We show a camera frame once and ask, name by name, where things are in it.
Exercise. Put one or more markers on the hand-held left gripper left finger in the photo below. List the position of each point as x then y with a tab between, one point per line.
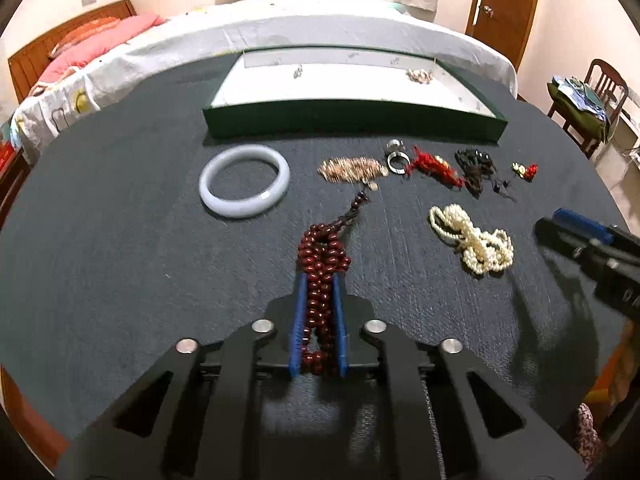
299	325

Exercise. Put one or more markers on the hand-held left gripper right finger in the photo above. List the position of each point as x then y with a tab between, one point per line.
341	325

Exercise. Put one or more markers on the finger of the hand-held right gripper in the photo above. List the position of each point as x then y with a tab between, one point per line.
582	222
610	275

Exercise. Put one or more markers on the small red gold charm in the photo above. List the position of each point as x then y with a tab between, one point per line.
522	170

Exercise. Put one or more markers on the red knot charm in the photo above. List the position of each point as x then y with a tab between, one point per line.
435	165

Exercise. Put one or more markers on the white jade bangle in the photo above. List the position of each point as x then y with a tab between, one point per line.
207	185

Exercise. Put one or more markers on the green jewelry tray box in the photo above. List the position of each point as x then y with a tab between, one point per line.
350	122

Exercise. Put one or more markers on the pile of clothes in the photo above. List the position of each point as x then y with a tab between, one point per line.
570	110

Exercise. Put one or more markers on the wooden chair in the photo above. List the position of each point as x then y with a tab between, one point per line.
607	77

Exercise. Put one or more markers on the floral patterned cloth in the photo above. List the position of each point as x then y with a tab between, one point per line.
590	435

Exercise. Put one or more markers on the small silver trinket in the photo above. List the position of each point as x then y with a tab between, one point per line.
298	71

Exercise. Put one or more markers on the bed with patterned sheet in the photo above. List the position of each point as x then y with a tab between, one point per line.
200	30

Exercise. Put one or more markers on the wooden nightstand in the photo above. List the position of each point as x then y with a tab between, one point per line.
10	190

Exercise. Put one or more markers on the pink blanket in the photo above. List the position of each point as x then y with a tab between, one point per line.
65	62

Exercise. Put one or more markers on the orange patterned pillow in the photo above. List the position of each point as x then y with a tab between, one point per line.
85	32

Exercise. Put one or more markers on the wooden headboard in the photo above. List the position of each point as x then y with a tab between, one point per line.
35	52

